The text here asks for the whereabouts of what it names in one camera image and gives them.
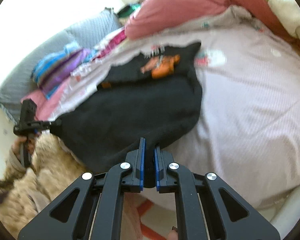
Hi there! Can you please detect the black orange-trimmed sweater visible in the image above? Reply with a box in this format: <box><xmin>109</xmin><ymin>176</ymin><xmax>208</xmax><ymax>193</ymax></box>
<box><xmin>50</xmin><ymin>42</ymin><xmax>202</xmax><ymax>173</ymax></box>

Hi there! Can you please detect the left hand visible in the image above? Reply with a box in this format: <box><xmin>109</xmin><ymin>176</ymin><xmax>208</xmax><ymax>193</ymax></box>
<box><xmin>11</xmin><ymin>134</ymin><xmax>39</xmax><ymax>160</ymax></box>

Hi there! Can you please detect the grey quilted headboard cushion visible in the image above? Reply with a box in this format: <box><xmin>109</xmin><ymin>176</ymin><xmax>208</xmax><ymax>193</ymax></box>
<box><xmin>0</xmin><ymin>8</ymin><xmax>122</xmax><ymax>123</ymax></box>

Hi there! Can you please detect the striped colourful pillow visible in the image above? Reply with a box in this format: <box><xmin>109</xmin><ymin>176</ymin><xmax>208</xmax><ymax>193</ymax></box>
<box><xmin>31</xmin><ymin>41</ymin><xmax>97</xmax><ymax>99</ymax></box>

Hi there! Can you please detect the strawberry print beige duvet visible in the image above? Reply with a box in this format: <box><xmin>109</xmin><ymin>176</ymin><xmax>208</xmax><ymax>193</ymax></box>
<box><xmin>51</xmin><ymin>5</ymin><xmax>300</xmax><ymax>209</ymax></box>

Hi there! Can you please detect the magenta patterned blanket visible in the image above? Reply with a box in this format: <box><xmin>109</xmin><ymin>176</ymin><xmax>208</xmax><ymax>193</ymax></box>
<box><xmin>94</xmin><ymin>27</ymin><xmax>127</xmax><ymax>59</ymax></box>

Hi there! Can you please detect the pink rolled comforter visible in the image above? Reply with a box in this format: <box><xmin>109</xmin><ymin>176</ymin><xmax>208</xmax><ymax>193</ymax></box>
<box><xmin>125</xmin><ymin>0</ymin><xmax>290</xmax><ymax>41</ymax></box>

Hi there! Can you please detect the cream and green plush pile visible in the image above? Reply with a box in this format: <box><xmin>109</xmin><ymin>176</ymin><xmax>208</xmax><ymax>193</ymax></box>
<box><xmin>266</xmin><ymin>0</ymin><xmax>300</xmax><ymax>40</ymax></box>

